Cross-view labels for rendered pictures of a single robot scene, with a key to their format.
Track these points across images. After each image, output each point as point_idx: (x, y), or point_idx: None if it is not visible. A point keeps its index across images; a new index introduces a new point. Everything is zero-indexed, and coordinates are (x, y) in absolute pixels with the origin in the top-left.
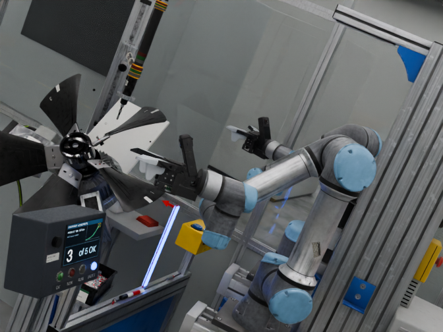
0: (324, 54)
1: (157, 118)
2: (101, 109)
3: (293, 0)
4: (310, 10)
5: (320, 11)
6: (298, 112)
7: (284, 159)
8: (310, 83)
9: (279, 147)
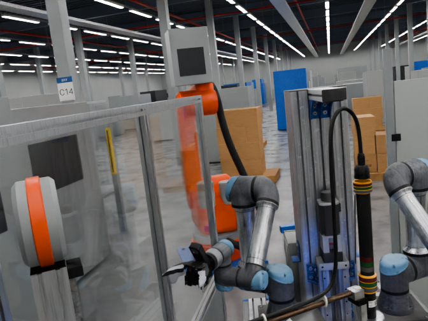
0: (149, 151)
1: (314, 316)
2: None
3: (114, 115)
4: (130, 116)
5: (131, 112)
6: (159, 221)
7: (265, 243)
8: (154, 188)
9: (221, 249)
